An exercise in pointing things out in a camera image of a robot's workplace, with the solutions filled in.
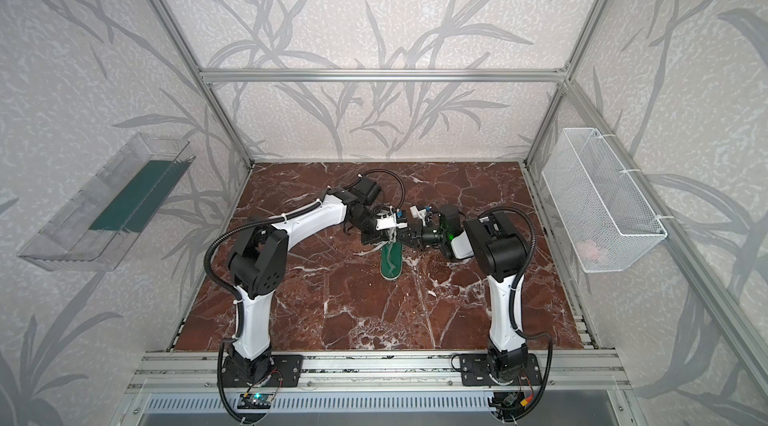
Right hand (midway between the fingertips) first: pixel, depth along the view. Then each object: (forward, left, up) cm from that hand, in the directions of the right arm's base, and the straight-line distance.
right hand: (396, 229), depth 93 cm
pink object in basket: (-14, -48, +14) cm, 52 cm away
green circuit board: (-43, +34, -8) cm, 55 cm away
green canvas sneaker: (-8, +1, -4) cm, 9 cm away
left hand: (+1, +2, 0) cm, 2 cm away
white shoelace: (-3, +1, 0) cm, 3 cm away
